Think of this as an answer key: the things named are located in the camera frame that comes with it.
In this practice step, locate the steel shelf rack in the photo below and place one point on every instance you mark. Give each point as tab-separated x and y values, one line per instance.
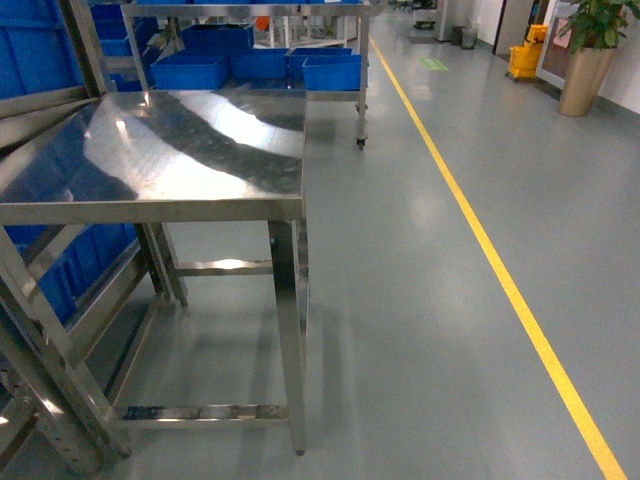
45	280

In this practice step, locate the stainless steel table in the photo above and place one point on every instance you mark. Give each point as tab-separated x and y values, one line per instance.
228	156

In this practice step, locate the wheeled steel cart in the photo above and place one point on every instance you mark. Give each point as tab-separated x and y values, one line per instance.
363	11

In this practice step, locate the yellow mop bucket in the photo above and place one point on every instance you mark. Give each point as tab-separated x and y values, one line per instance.
524	59

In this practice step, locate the gold planter pot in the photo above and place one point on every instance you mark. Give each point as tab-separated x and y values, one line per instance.
586	73

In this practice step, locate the potted green plant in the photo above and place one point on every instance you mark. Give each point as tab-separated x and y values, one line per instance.
598	24

